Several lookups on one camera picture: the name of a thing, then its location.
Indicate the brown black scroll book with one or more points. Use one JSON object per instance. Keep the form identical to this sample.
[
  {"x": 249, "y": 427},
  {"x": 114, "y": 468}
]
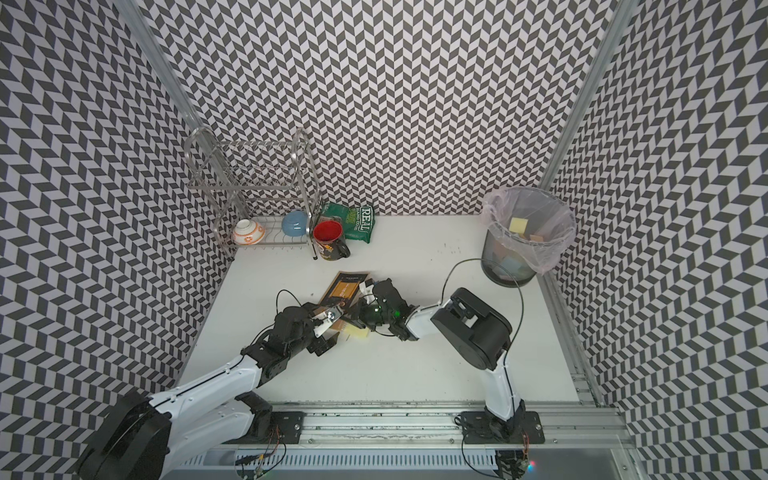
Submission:
[{"x": 343, "y": 290}]

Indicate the green snack bag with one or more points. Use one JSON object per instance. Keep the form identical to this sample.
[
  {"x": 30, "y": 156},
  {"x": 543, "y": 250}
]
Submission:
[{"x": 357, "y": 222}]

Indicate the blue ceramic bowl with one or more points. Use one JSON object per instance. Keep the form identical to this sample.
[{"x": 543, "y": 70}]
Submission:
[{"x": 294, "y": 224}]

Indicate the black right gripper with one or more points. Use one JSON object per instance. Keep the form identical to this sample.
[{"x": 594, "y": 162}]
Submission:
[{"x": 357, "y": 311}]

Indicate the yellow sticky note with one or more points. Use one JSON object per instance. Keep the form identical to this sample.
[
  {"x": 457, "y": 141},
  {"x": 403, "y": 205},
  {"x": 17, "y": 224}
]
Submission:
[
  {"x": 354, "y": 332},
  {"x": 518, "y": 225}
]

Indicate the yellow sticky note in bin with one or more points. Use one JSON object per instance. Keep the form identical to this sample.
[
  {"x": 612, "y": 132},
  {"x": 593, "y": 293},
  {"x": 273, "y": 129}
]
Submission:
[{"x": 518, "y": 225}]

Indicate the white orange patterned bowl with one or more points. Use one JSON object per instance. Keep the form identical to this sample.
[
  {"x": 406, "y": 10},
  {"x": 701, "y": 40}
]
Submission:
[{"x": 248, "y": 232}]

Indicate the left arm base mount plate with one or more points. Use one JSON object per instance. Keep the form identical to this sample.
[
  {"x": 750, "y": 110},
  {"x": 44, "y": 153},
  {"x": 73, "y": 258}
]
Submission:
[{"x": 284, "y": 427}]

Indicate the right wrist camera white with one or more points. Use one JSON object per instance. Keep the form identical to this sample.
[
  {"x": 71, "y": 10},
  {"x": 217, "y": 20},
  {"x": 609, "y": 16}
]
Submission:
[{"x": 366, "y": 287}]

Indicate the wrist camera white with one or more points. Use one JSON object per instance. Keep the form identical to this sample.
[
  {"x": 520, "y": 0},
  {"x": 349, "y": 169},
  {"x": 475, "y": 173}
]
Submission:
[
  {"x": 323, "y": 320},
  {"x": 366, "y": 287}
]

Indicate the silver wire dish rack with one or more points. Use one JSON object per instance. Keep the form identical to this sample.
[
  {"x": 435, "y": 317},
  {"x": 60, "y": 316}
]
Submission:
[{"x": 255, "y": 179}]

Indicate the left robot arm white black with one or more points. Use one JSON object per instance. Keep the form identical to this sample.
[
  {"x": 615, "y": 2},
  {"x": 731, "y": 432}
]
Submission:
[{"x": 147, "y": 436}]

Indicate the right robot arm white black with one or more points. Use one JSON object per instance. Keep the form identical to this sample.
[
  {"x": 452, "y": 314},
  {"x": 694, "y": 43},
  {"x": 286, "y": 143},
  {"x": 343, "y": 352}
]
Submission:
[{"x": 480, "y": 334}]

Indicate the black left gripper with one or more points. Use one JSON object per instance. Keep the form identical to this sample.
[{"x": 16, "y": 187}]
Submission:
[{"x": 321, "y": 344}]

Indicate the mesh trash bin with liner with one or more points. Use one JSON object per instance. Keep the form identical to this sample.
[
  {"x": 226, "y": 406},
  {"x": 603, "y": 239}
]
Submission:
[{"x": 512, "y": 260}]

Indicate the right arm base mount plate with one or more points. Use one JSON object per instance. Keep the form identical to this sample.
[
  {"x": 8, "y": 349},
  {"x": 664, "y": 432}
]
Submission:
[{"x": 481, "y": 427}]

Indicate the yellow sticky note bottom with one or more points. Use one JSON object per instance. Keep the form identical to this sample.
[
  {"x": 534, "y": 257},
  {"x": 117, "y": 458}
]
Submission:
[{"x": 354, "y": 332}]

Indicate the aluminium front rail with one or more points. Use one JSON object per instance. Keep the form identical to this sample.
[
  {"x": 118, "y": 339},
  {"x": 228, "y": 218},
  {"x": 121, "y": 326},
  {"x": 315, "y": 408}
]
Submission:
[{"x": 580, "y": 442}]

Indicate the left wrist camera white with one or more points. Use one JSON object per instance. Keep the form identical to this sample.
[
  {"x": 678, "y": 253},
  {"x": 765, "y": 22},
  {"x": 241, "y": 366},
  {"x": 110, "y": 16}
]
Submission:
[{"x": 323, "y": 320}]

